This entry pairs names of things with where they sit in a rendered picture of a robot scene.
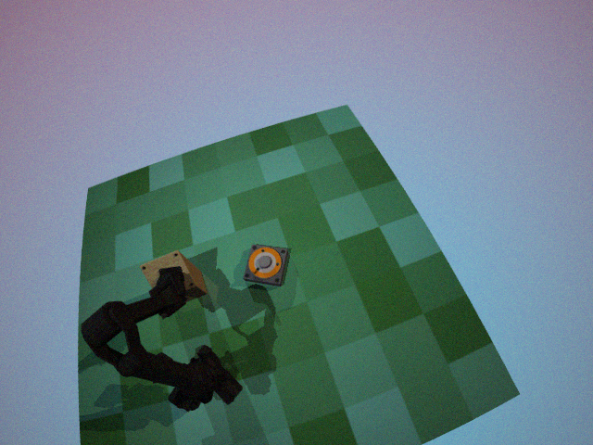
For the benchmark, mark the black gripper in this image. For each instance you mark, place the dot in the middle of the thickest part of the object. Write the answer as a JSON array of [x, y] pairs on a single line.
[[204, 399]]

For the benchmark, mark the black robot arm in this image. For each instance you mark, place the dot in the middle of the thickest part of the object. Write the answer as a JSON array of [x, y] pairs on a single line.
[[190, 380]]

